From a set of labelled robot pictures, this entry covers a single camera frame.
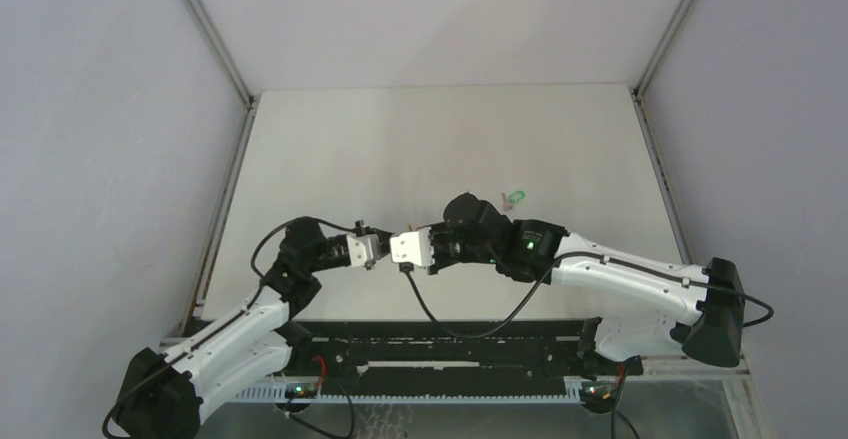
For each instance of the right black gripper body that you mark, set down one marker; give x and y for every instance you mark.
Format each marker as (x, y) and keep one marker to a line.
(449, 249)

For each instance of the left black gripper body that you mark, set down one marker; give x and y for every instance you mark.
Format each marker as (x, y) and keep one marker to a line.
(331, 255)

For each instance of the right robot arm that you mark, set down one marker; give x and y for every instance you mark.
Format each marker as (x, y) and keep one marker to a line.
(697, 309)

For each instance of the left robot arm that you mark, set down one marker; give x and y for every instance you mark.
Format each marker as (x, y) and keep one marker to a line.
(171, 394)

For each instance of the key with green tag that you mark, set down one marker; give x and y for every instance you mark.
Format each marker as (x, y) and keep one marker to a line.
(509, 201)

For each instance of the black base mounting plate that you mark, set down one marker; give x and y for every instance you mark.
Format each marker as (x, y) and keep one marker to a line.
(462, 382)

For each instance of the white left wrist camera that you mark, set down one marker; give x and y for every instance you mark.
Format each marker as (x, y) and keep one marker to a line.
(363, 251)

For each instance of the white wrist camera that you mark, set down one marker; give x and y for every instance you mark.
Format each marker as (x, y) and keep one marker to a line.
(412, 247)
(363, 251)

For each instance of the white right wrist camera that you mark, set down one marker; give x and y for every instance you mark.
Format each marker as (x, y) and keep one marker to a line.
(412, 247)

